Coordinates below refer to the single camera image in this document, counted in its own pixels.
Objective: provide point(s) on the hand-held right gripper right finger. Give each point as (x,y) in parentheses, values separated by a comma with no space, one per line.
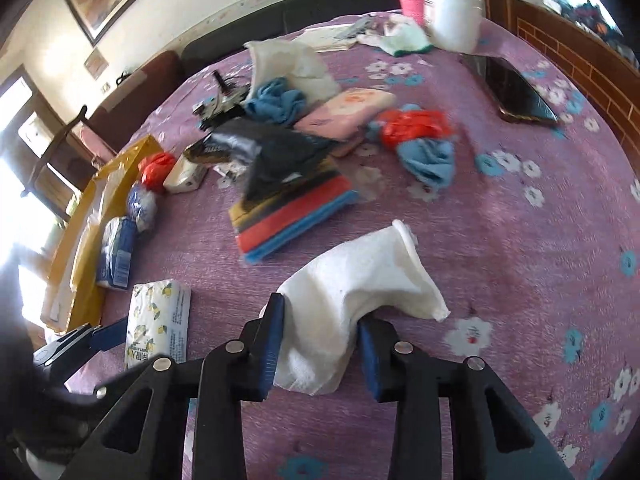
(374,362)

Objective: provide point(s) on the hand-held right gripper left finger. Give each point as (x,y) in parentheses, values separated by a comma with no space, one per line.
(270,347)

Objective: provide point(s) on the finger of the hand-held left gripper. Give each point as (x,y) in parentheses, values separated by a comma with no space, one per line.
(107,336)

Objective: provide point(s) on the white towel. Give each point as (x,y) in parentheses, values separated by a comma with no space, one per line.
(350,285)

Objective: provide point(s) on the yellow cardboard box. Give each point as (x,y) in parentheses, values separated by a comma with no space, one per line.
(82,232)

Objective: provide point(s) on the red cloth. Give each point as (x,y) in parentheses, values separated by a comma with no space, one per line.
(156,169)

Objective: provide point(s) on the white tissue pack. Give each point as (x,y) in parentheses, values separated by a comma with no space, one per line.
(185,177)

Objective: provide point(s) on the lemon print tissue pack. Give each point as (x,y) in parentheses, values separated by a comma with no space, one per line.
(157,317)

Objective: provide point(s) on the blue tissue pack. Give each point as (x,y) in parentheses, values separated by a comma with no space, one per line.
(117,255)

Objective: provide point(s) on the stack of coloured cleaning cloths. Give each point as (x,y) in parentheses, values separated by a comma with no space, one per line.
(295,220)

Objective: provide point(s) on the blue and white bundle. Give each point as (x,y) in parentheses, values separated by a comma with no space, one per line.
(141,205)

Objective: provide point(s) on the purple floral tablecloth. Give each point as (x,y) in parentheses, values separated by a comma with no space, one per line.
(500,260)

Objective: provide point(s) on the wooden chair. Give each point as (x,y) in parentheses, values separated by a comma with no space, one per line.
(55,152)

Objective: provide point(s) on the black plastic bag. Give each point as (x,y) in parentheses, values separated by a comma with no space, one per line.
(280,155)

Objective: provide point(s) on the large red plastic bag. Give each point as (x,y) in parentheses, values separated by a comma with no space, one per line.
(412,127)

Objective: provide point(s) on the black motor device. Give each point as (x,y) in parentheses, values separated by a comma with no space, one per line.
(220,107)

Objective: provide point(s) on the brown armchair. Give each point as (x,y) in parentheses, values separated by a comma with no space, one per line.
(145,90)

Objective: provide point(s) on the pink tissue pack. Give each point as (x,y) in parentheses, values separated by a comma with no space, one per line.
(345,110)

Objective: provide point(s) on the white papers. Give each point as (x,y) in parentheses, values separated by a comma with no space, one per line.
(322,40)

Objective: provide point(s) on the white and green cloth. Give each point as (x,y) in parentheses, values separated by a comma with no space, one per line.
(405,37)

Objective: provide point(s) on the grey remote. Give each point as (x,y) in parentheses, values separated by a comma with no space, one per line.
(354,27)

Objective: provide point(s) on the black sofa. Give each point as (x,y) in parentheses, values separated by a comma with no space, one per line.
(300,15)

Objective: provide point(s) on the wooden cabinet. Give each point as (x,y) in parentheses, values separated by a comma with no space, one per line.
(565,55)

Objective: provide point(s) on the small wall plaque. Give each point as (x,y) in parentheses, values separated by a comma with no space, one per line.
(95,63)

